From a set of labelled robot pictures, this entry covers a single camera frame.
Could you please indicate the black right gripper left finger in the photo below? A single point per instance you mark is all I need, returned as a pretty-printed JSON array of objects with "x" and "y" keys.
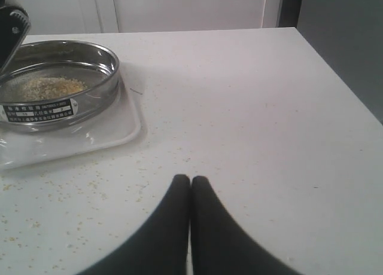
[{"x": 160, "y": 245}]

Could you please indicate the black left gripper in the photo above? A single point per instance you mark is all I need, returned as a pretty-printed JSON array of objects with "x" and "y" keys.
[{"x": 15, "y": 25}]

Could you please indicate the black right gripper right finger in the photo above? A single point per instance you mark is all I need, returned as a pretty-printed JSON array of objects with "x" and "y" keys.
[{"x": 219, "y": 245}]

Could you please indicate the yellow grain pile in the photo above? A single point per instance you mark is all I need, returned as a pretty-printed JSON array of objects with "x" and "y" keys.
[{"x": 46, "y": 88}]

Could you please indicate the round stainless steel sieve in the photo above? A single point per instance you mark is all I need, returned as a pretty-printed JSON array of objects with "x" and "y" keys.
[{"x": 95, "y": 65}]

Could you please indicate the white cabinet doors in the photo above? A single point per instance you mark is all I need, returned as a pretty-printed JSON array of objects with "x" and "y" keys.
[{"x": 112, "y": 16}]

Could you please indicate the white plastic tray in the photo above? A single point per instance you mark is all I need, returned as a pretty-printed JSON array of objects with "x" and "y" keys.
[{"x": 116, "y": 125}]

